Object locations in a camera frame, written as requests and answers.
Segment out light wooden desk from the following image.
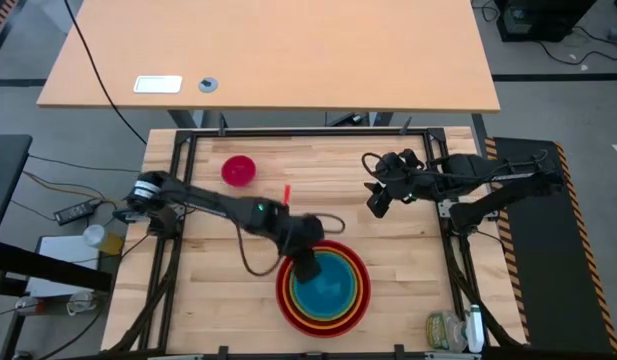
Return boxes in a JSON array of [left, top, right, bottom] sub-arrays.
[[36, 0, 502, 114]]

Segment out white spray bottle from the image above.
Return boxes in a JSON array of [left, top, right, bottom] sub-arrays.
[[465, 304, 487, 355]]

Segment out white rectangular desk plate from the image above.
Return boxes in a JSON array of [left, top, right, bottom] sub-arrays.
[[133, 75, 184, 95]]

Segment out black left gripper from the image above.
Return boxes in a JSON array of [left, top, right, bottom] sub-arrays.
[[275, 212, 327, 284]]

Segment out stacked colourful bowls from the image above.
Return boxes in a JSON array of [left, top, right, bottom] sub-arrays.
[[275, 239, 373, 339]]

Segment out black power adapter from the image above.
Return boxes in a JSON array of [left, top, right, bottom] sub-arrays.
[[53, 198, 102, 226]]

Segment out plastic bottle with green label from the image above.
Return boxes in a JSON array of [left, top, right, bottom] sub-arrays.
[[425, 310, 469, 353]]

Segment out black computer tower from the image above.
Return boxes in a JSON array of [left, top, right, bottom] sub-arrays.
[[495, 0, 597, 44]]

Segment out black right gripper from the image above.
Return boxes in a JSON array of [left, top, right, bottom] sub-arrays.
[[363, 149, 438, 219]]

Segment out orange bowl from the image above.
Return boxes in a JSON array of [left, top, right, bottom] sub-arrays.
[[281, 246, 367, 332]]

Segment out small pink bowl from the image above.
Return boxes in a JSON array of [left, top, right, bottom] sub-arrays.
[[220, 154, 258, 188]]

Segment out white box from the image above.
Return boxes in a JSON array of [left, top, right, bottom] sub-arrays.
[[26, 234, 114, 300]]

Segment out brown looped arm cable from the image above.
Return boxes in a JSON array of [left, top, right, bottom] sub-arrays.
[[235, 212, 347, 278]]

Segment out black mat with hazard stripes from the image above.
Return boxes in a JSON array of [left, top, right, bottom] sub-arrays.
[[482, 135, 617, 354]]

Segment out black floor cable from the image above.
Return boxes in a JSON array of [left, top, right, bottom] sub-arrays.
[[535, 24, 617, 67]]

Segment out black looped gripper cable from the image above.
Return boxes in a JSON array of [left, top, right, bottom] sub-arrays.
[[361, 151, 389, 177]]

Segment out black aluminium table frame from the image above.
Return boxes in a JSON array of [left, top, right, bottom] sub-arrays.
[[107, 127, 529, 360]]

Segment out black side table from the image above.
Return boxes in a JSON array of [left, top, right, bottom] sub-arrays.
[[0, 133, 33, 246]]

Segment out green bowl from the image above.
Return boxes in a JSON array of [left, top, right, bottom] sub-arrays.
[[286, 249, 362, 326]]

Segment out thin black cable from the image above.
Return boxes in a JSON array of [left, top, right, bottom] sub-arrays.
[[62, 0, 148, 146]]

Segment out blue bowl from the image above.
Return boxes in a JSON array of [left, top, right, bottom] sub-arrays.
[[291, 251, 359, 321]]

